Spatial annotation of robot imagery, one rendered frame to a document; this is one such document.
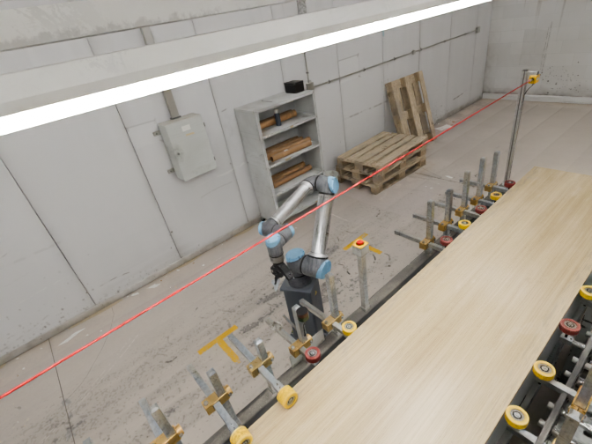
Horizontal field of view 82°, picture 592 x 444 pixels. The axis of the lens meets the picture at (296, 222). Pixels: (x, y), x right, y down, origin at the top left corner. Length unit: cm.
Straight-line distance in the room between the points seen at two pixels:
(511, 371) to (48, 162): 368
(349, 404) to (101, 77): 150
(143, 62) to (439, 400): 160
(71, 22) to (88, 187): 318
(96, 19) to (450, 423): 169
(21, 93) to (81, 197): 320
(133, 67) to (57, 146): 305
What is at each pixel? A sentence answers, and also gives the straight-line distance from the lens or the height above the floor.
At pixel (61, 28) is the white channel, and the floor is 243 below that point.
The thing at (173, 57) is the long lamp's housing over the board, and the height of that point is 235.
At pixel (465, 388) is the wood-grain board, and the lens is 180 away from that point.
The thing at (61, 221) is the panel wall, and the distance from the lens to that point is 392.
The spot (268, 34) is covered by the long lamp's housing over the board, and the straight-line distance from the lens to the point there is 88.
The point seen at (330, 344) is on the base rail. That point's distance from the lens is 216.
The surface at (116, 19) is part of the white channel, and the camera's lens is 76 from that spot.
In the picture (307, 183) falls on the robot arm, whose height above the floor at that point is 135.
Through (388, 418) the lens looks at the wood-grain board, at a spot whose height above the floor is 90.
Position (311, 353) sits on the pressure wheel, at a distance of 188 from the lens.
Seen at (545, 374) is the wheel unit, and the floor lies 91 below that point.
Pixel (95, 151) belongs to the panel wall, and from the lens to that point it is 381.
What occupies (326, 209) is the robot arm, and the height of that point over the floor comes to 118.
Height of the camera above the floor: 239
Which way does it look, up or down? 31 degrees down
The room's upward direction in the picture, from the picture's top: 11 degrees counter-clockwise
